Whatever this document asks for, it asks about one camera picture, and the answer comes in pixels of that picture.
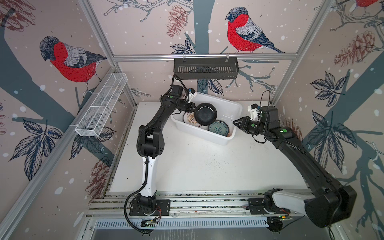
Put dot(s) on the green blue floral plate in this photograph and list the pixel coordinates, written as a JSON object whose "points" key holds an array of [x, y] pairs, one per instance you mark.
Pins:
{"points": [[219, 127]]}

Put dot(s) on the white plastic bin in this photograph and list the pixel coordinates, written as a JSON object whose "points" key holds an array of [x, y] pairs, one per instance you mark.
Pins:
{"points": [[227, 111]]}

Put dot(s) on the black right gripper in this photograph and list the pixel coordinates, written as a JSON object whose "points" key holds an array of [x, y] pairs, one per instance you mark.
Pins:
{"points": [[245, 123]]}

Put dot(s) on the black hanging wire basket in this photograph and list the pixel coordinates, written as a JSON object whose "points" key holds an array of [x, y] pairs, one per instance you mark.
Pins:
{"points": [[206, 68]]}

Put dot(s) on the white wire mesh shelf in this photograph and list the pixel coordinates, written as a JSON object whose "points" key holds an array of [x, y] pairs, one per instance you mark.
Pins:
{"points": [[96, 116]]}

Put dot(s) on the white plate orange sunburst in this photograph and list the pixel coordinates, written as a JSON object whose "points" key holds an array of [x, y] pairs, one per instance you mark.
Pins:
{"points": [[189, 118]]}

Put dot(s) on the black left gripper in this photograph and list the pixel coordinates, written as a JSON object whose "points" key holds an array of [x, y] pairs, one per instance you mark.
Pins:
{"points": [[190, 105]]}

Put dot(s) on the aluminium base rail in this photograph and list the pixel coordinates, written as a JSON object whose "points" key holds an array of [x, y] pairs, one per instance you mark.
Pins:
{"points": [[191, 210]]}

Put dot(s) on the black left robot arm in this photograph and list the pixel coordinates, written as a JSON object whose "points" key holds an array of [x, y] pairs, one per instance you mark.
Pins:
{"points": [[150, 144]]}

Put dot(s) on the black glossy plate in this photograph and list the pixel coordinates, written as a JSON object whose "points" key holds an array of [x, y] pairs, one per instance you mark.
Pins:
{"points": [[205, 114]]}

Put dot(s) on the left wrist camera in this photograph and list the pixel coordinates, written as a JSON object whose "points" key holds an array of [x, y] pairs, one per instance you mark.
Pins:
{"points": [[192, 93]]}

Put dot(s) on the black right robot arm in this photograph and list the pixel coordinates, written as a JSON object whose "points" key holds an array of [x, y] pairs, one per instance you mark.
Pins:
{"points": [[330, 201]]}

